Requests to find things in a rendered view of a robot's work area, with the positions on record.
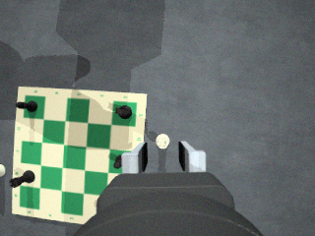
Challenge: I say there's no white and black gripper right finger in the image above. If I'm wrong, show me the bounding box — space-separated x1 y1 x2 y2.
178 142 206 172

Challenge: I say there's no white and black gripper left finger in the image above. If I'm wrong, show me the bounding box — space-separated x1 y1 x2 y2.
122 143 148 174

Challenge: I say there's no green and cream chessboard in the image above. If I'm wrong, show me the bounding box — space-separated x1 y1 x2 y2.
12 87 147 224

